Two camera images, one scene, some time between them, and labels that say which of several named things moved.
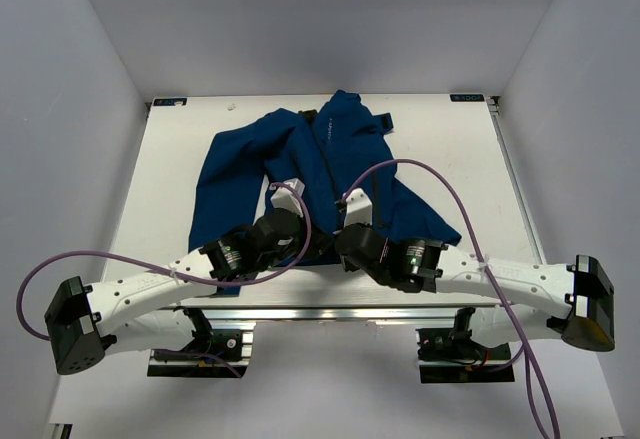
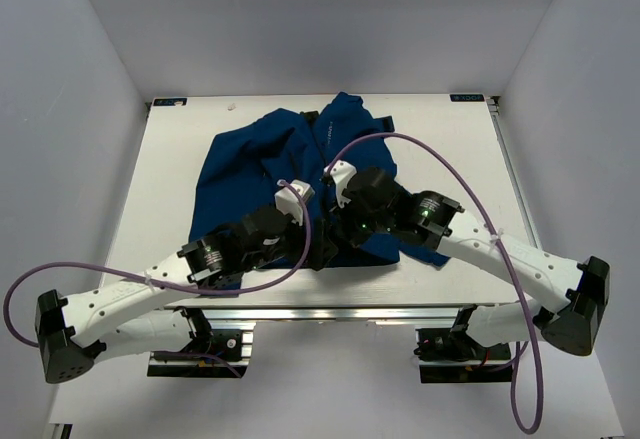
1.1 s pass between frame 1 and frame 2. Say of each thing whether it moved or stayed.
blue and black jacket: stayed
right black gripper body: moved
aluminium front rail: stayed
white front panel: stayed
